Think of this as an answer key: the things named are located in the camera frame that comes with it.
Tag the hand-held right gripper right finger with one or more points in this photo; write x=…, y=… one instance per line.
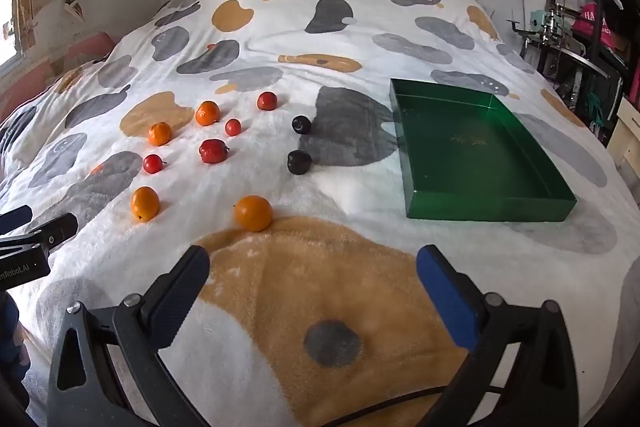
x=445, y=292

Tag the small red tomato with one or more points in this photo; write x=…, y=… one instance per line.
x=232, y=127
x=152, y=163

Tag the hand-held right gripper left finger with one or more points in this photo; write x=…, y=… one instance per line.
x=185, y=287

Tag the dark purple plum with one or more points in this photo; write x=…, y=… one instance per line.
x=301, y=124
x=299, y=162

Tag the white blanket with grey patches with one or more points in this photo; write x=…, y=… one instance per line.
x=350, y=47

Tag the small hanging paper card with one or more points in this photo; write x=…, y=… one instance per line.
x=75, y=7

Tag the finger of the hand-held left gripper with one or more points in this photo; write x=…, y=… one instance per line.
x=15, y=218
x=57, y=229

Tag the window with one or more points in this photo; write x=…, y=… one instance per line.
x=7, y=32

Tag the pink bag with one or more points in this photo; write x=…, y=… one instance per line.
x=592, y=21

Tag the person's left hand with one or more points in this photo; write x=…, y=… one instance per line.
x=7, y=337

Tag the red apple with stem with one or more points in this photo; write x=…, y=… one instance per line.
x=213, y=151

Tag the wooden box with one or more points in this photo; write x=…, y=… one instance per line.
x=627, y=132

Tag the orange mandarin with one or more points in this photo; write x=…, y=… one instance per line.
x=207, y=113
x=159, y=133
x=254, y=213
x=145, y=203

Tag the small dark red apple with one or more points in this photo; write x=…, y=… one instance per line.
x=267, y=101

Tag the green rectangular tray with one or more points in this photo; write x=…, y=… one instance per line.
x=475, y=157

